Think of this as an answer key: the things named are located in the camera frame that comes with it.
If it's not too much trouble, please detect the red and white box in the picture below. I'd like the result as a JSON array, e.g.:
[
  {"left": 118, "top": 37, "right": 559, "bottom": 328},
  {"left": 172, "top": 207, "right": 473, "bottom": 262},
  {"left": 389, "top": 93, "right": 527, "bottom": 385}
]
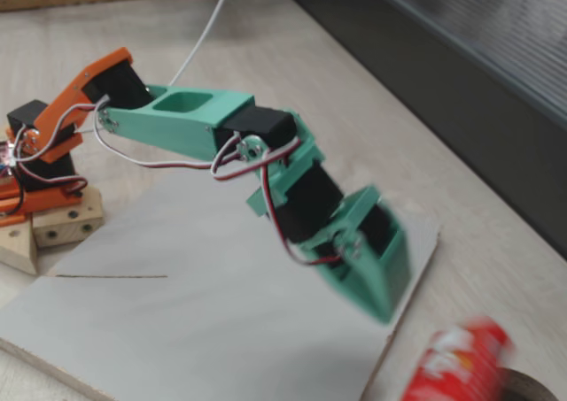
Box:
[{"left": 400, "top": 315, "right": 516, "bottom": 401}]

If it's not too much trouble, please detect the grey cardboard sheet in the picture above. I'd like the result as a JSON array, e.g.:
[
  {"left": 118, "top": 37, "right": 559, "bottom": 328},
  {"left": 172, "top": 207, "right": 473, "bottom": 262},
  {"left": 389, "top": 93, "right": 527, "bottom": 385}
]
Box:
[{"left": 0, "top": 170, "right": 442, "bottom": 401}]

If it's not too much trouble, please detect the wooden block with screws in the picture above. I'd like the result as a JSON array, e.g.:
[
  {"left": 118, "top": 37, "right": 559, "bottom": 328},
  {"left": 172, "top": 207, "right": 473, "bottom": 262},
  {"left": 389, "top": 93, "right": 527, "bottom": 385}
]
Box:
[{"left": 33, "top": 186, "right": 105, "bottom": 248}]

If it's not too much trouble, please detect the wooden wedge block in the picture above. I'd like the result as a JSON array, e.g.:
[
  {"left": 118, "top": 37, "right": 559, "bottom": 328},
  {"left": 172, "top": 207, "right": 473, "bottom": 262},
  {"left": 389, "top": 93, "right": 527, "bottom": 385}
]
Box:
[{"left": 0, "top": 217, "right": 40, "bottom": 276}]

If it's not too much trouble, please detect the dark grey window frame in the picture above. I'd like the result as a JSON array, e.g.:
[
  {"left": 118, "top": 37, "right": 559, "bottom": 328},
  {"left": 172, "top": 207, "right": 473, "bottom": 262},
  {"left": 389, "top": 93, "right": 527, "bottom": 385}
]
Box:
[{"left": 269, "top": 0, "right": 567, "bottom": 263}]

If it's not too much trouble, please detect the round desk cable grommet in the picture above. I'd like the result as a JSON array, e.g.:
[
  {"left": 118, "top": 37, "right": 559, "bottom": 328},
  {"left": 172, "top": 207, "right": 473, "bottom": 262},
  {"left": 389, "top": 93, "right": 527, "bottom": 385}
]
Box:
[{"left": 500, "top": 365, "right": 560, "bottom": 401}]

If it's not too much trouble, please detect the red white black servo wire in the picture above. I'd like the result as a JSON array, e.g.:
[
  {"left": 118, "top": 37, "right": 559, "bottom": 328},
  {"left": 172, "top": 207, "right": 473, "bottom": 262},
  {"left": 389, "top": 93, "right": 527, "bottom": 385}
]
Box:
[{"left": 8, "top": 94, "right": 351, "bottom": 267}]

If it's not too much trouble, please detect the thin white cable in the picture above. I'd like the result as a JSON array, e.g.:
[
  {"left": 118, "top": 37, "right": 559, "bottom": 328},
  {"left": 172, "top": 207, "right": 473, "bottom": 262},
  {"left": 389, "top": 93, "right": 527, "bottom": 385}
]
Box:
[{"left": 167, "top": 0, "right": 236, "bottom": 88}]

